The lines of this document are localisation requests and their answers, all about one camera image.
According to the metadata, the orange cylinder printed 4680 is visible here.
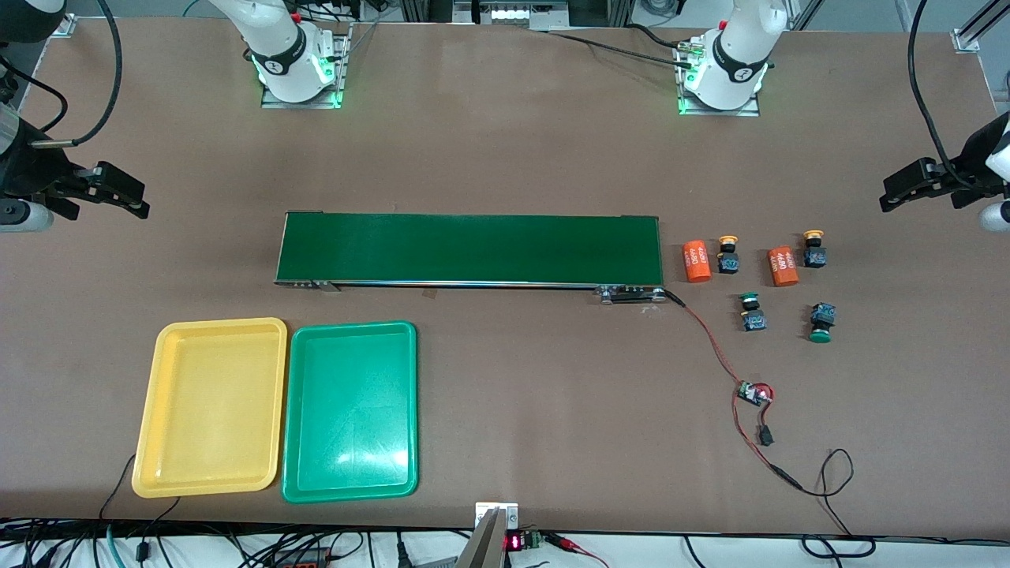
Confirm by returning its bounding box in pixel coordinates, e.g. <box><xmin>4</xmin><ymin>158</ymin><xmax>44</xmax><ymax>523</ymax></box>
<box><xmin>768</xmin><ymin>245</ymin><xmax>800</xmax><ymax>288</ymax></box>
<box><xmin>683</xmin><ymin>239</ymin><xmax>713</xmax><ymax>283</ymax></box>

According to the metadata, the white device behind table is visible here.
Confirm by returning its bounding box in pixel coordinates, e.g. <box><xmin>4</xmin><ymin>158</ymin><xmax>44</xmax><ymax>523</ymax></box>
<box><xmin>454</xmin><ymin>0</ymin><xmax>570</xmax><ymax>31</ymax></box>

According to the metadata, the red black twisted wire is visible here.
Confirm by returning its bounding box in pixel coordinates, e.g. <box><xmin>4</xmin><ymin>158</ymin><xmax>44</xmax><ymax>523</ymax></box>
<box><xmin>663</xmin><ymin>289</ymin><xmax>804</xmax><ymax>491</ymax></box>

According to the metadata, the green plastic tray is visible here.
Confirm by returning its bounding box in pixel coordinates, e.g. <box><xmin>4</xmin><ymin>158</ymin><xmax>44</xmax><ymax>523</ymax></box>
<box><xmin>281</xmin><ymin>320</ymin><xmax>419</xmax><ymax>504</ymax></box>

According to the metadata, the looped thin black cable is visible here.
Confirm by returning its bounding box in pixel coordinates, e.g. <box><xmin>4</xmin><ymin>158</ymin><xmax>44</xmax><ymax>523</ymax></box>
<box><xmin>789</xmin><ymin>448</ymin><xmax>877</xmax><ymax>559</ymax></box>

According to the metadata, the green conveyor belt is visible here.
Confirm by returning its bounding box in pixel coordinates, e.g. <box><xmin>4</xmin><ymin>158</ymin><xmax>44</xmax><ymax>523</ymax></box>
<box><xmin>274</xmin><ymin>211</ymin><xmax>668</xmax><ymax>305</ymax></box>

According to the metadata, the yellow plastic tray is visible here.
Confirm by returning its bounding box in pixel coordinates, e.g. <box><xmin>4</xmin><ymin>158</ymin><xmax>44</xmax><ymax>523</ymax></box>
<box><xmin>131</xmin><ymin>317</ymin><xmax>289</xmax><ymax>499</ymax></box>

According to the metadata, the black cable to arm base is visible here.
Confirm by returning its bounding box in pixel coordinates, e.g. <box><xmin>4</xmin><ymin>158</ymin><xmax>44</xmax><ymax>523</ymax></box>
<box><xmin>544</xmin><ymin>24</ymin><xmax>699</xmax><ymax>70</ymax></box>

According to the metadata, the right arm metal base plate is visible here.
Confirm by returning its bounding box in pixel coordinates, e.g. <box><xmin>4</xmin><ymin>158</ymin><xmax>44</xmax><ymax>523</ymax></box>
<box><xmin>260</xmin><ymin>22</ymin><xmax>353</xmax><ymax>110</ymax></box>

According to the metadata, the green cap push button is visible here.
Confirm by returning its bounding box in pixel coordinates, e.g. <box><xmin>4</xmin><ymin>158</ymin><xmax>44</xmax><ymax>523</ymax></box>
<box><xmin>807</xmin><ymin>302</ymin><xmax>837</xmax><ymax>344</ymax></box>
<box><xmin>739</xmin><ymin>292</ymin><xmax>769</xmax><ymax>332</ymax></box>

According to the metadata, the grey camera pole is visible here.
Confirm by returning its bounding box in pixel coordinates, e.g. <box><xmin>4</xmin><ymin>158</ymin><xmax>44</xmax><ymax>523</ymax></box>
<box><xmin>456</xmin><ymin>509</ymin><xmax>506</xmax><ymax>568</ymax></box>

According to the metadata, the small metal bracket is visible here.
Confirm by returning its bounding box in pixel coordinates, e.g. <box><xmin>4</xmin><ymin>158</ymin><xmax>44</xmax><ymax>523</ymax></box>
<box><xmin>475</xmin><ymin>502</ymin><xmax>520</xmax><ymax>531</ymax></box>

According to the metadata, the red clip lead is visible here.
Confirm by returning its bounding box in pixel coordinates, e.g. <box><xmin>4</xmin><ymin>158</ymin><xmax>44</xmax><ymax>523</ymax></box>
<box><xmin>543</xmin><ymin>532</ymin><xmax>610</xmax><ymax>568</ymax></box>

